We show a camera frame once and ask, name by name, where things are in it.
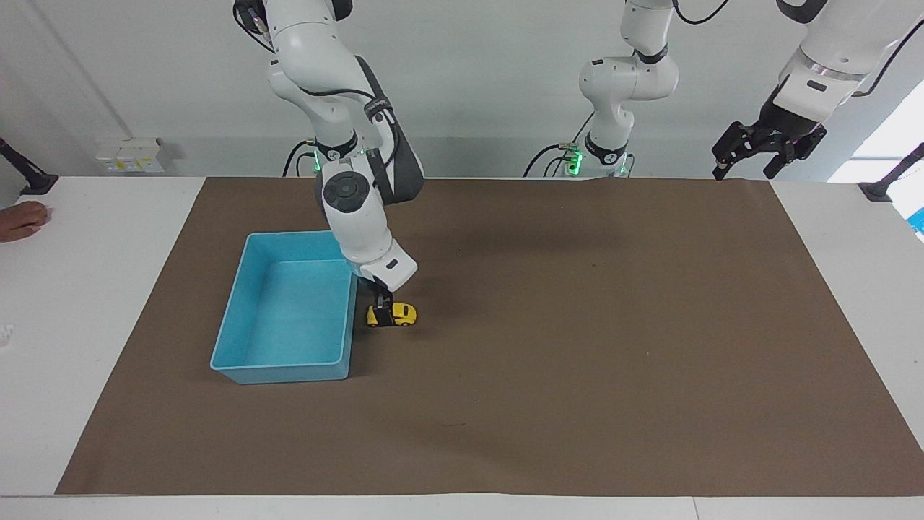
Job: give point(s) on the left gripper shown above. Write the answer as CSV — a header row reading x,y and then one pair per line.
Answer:
x,y
783,119

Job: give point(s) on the yellow toy beetle car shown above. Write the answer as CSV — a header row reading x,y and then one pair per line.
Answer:
x,y
404,314

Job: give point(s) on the light blue plastic bin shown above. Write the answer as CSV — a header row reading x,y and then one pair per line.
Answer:
x,y
289,318

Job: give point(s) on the white wall socket box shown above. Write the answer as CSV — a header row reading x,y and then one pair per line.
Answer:
x,y
130,155

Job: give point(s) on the person's hand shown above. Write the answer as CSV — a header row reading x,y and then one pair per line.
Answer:
x,y
20,220

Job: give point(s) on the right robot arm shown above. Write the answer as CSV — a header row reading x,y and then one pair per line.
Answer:
x,y
357,209

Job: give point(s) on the blue and white object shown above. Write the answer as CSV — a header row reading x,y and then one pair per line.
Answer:
x,y
917,224

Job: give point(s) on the black stand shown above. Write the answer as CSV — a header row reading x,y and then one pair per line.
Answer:
x,y
29,177
884,186

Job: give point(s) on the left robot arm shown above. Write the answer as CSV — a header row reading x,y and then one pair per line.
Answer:
x,y
624,79

